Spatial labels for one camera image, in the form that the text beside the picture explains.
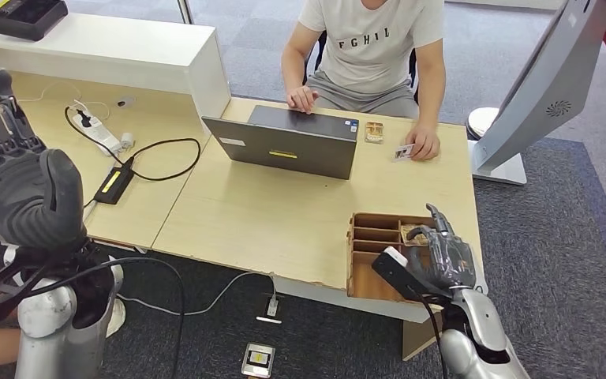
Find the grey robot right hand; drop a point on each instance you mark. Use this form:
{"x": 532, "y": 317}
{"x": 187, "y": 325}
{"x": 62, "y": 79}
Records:
{"x": 449, "y": 261}

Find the person's right hand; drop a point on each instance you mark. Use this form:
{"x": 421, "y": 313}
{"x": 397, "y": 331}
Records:
{"x": 303, "y": 100}

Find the person's left hand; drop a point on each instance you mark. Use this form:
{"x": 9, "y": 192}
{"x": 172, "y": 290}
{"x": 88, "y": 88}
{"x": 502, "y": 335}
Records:
{"x": 425, "y": 141}

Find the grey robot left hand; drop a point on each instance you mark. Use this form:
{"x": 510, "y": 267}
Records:
{"x": 26, "y": 199}

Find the white ID card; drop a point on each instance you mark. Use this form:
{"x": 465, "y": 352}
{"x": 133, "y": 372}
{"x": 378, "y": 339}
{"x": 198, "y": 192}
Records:
{"x": 403, "y": 152}

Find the wooden room key card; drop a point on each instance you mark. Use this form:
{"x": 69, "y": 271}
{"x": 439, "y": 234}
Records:
{"x": 415, "y": 242}

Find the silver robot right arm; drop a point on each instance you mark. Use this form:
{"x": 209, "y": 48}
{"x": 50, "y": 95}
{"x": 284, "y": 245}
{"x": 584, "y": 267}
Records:
{"x": 483, "y": 324}

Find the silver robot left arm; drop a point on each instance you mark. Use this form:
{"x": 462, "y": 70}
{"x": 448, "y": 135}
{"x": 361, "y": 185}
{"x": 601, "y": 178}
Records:
{"x": 41, "y": 314}

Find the small wooden card holder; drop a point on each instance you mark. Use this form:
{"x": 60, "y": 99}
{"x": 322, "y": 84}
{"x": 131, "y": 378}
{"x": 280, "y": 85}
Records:
{"x": 374, "y": 133}

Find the dark grey laptop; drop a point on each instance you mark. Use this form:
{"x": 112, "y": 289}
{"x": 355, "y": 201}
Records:
{"x": 292, "y": 144}

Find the round white base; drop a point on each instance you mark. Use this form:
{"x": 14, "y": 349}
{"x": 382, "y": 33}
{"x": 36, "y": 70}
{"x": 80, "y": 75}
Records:
{"x": 481, "y": 121}

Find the black office chair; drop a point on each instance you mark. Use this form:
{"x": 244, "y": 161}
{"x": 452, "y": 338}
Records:
{"x": 414, "y": 68}

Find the beige desk side panel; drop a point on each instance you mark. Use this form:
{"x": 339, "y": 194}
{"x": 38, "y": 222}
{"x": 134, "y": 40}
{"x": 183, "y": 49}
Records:
{"x": 419, "y": 337}

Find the black power adapter yellow label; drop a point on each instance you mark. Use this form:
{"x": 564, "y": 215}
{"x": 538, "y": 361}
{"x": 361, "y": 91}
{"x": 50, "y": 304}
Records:
{"x": 114, "y": 185}

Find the wooden compartment organizer box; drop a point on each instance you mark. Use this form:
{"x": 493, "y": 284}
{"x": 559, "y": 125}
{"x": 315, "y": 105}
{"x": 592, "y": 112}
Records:
{"x": 360, "y": 285}

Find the white power strip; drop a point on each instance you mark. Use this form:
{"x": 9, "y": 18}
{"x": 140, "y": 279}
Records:
{"x": 99, "y": 137}

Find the white charger plug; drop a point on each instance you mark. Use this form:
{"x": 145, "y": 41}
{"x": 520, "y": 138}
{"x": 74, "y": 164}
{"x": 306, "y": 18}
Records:
{"x": 127, "y": 140}

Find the grey kiosk stand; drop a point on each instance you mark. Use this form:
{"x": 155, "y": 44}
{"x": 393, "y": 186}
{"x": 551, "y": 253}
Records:
{"x": 548, "y": 83}

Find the metal pole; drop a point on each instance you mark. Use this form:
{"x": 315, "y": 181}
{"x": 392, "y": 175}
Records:
{"x": 185, "y": 11}

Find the white shoe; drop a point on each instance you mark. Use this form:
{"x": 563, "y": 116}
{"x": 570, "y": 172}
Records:
{"x": 116, "y": 318}

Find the white desk shelf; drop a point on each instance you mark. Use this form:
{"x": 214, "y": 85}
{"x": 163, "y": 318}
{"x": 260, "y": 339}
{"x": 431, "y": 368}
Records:
{"x": 99, "y": 47}

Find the black desktop device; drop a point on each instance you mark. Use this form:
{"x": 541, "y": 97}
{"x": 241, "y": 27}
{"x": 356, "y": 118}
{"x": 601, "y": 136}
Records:
{"x": 23, "y": 18}

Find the white plug adapter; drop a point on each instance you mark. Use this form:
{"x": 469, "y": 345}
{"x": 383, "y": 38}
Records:
{"x": 272, "y": 307}

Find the silver device with screen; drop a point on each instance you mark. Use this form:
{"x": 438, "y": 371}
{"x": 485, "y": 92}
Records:
{"x": 257, "y": 361}

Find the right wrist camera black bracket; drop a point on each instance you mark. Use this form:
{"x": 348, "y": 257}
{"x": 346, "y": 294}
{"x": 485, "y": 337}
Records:
{"x": 392, "y": 274}

